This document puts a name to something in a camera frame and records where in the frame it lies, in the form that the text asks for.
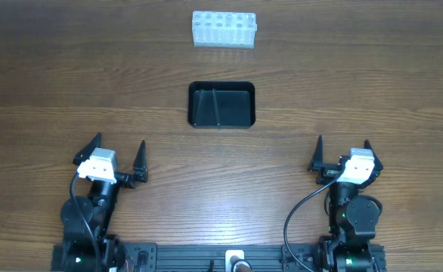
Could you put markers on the mounting rail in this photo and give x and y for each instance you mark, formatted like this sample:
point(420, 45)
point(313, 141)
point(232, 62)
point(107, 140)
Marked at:
point(191, 257)

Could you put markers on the black tray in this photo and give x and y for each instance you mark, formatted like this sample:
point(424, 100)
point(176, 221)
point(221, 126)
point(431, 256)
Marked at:
point(236, 109)

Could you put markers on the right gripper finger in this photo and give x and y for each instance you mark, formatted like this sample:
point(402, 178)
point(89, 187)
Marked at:
point(318, 153)
point(377, 163)

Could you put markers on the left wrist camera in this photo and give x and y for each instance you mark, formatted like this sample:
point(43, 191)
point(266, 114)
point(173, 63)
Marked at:
point(97, 166)

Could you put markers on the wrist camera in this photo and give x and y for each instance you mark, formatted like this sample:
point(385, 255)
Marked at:
point(358, 166)
point(97, 166)

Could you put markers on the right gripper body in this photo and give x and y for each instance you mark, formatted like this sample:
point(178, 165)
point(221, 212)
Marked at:
point(327, 172)

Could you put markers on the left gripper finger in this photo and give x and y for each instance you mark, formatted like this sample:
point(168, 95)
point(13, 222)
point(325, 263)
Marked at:
point(89, 149)
point(141, 164)

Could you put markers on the white test tube rack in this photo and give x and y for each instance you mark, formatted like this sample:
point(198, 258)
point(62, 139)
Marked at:
point(223, 34)

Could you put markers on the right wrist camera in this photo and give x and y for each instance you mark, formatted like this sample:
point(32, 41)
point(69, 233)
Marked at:
point(358, 166)

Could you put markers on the clear test tube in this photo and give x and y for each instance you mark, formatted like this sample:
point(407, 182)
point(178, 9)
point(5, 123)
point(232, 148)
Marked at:
point(217, 107)
point(198, 107)

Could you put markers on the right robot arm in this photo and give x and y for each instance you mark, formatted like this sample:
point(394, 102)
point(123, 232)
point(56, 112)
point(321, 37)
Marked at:
point(361, 217)

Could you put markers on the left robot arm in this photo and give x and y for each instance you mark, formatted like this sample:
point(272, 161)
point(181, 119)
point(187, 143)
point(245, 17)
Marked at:
point(76, 215)

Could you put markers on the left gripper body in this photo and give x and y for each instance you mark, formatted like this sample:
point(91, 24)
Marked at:
point(127, 180)

